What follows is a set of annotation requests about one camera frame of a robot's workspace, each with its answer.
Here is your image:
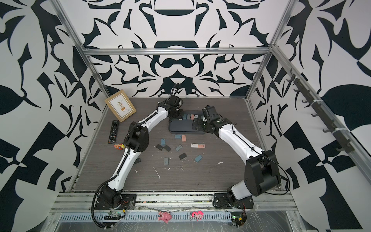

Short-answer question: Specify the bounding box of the pink toy right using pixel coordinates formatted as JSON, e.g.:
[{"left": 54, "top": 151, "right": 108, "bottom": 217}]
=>
[{"left": 191, "top": 211, "right": 204, "bottom": 221}]

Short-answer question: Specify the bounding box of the red yellow toy fish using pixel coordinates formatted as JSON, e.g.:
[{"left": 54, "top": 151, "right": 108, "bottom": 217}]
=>
[{"left": 114, "top": 144, "right": 125, "bottom": 150}]

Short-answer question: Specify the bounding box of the pink toy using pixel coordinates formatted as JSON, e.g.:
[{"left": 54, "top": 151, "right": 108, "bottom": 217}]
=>
[
  {"left": 158, "top": 211, "right": 172, "bottom": 223},
  {"left": 191, "top": 211, "right": 204, "bottom": 221}
]

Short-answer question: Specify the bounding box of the pink toy left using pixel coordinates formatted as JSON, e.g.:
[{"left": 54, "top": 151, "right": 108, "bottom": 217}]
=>
[{"left": 158, "top": 211, "right": 172, "bottom": 223}]

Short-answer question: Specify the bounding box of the small circuit board right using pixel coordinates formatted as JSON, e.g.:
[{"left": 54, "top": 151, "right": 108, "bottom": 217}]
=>
[{"left": 231, "top": 215, "right": 247, "bottom": 228}]

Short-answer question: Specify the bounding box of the grey-blue eraser centre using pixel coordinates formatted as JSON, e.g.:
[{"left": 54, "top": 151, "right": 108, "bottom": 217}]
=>
[{"left": 175, "top": 145, "right": 183, "bottom": 151}]

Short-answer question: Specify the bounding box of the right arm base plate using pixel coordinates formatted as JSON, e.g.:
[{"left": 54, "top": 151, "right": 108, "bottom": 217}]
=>
[{"left": 213, "top": 192, "right": 254, "bottom": 209}]

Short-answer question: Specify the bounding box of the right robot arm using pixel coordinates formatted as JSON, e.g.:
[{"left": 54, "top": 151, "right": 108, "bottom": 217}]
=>
[{"left": 202, "top": 105, "right": 281, "bottom": 201}]

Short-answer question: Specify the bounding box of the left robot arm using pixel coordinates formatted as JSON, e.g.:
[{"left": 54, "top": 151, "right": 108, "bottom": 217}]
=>
[{"left": 96, "top": 95, "right": 183, "bottom": 208}]

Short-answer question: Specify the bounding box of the blue eraser lower centre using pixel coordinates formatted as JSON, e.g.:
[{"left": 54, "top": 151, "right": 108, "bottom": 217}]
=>
[{"left": 194, "top": 155, "right": 203, "bottom": 162}]

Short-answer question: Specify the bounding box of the dark grey storage tray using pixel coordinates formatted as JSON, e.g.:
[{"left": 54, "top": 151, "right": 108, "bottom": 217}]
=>
[{"left": 168, "top": 110, "right": 205, "bottom": 134}]

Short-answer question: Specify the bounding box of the small circuit board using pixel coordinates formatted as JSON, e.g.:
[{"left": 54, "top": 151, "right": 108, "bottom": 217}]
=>
[
  {"left": 231, "top": 215, "right": 247, "bottom": 228},
  {"left": 103, "top": 210, "right": 126, "bottom": 221}
]

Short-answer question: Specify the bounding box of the black eraser pair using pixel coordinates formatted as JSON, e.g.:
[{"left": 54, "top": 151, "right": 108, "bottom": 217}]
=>
[
  {"left": 164, "top": 145, "right": 172, "bottom": 152},
  {"left": 156, "top": 144, "right": 164, "bottom": 150}
]

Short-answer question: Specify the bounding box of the black eraser right pair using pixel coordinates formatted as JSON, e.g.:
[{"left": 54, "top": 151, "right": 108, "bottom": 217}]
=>
[{"left": 164, "top": 145, "right": 172, "bottom": 152}]

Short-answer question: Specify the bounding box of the black eraser left pair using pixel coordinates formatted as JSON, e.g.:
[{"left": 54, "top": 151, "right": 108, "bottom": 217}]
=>
[{"left": 156, "top": 144, "right": 164, "bottom": 150}]

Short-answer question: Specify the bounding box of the white slotted cable duct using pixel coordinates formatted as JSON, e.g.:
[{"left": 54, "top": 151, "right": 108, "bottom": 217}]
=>
[{"left": 59, "top": 211, "right": 232, "bottom": 223}]

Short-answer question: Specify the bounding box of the small circuit board left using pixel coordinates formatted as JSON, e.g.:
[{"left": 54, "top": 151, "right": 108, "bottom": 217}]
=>
[{"left": 103, "top": 210, "right": 126, "bottom": 221}]

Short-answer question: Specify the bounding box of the wooden picture frame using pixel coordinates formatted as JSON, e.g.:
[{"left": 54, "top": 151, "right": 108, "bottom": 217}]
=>
[{"left": 105, "top": 90, "right": 137, "bottom": 122}]

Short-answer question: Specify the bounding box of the black remote control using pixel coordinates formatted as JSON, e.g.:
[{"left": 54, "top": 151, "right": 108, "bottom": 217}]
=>
[{"left": 108, "top": 120, "right": 120, "bottom": 144}]

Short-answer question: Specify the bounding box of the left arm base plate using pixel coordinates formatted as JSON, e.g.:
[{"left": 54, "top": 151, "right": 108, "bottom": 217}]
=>
[{"left": 94, "top": 194, "right": 137, "bottom": 210}]

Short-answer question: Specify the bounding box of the black wall hook rail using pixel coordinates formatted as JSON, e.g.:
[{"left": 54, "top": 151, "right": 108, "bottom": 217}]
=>
[{"left": 288, "top": 73, "right": 356, "bottom": 154}]

